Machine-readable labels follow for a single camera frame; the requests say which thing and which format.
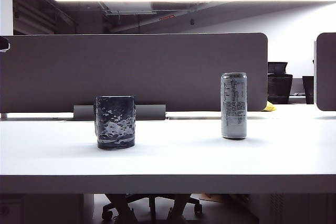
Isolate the dark transparent plastic mug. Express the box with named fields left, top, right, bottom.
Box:
left=93, top=95, right=137, bottom=150

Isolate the large black ribbed pot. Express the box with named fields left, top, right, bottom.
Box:
left=267, top=73, right=293, bottom=104

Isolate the white desk leg panel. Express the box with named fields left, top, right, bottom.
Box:
left=83, top=194, right=95, bottom=224

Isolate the grey cable tray flap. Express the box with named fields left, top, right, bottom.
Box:
left=73, top=104, right=166, bottom=120

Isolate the black office chair base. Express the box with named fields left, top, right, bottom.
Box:
left=101, top=194, right=203, bottom=222

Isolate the white pillar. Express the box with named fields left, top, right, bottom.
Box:
left=0, top=0, right=14, bottom=36

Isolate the silver metal drink can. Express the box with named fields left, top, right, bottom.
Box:
left=220, top=72, right=248, bottom=140

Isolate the small black pot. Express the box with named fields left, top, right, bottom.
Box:
left=302, top=76, right=315, bottom=104

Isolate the black wide-rimmed pot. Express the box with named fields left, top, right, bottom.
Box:
left=267, top=62, right=289, bottom=75

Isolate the brown cardboard piece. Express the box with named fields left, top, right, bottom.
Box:
left=199, top=194, right=228, bottom=204

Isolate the grey desk partition panel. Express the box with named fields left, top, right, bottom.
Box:
left=316, top=32, right=336, bottom=112
left=0, top=33, right=268, bottom=114

